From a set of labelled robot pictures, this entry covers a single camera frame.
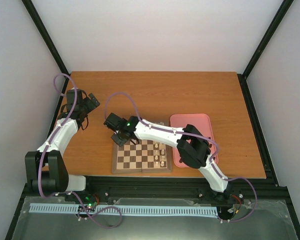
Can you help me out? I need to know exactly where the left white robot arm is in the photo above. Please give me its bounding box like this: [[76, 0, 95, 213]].
[[24, 89, 100, 202]]

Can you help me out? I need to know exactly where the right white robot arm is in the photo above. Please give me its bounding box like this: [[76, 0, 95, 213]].
[[103, 113, 231, 202]]

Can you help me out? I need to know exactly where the wooden chess board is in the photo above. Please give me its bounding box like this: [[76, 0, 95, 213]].
[[112, 140, 173, 174]]

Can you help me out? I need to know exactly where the pink plastic tray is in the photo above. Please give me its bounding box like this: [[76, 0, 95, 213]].
[[170, 113, 219, 168]]

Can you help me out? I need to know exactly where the black aluminium frame rail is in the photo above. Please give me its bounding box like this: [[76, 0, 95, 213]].
[[22, 176, 290, 201]]

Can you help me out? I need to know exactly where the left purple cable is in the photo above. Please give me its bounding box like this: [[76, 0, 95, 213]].
[[36, 73, 123, 229]]

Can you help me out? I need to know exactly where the light blue cable duct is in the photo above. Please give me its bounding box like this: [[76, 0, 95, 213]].
[[28, 203, 218, 218]]

